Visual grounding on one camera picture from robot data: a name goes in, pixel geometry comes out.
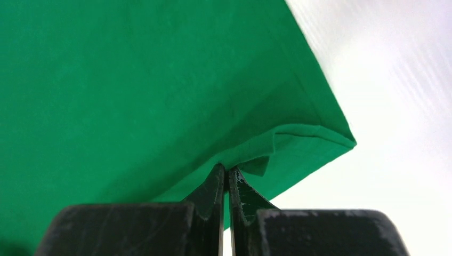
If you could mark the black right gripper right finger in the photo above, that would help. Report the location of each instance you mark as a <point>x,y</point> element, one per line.
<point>260,228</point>

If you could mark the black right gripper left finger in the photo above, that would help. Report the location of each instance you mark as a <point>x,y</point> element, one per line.
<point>193,226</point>

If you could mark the green t shirt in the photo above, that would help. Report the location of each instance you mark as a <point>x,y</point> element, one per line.
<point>136,101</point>

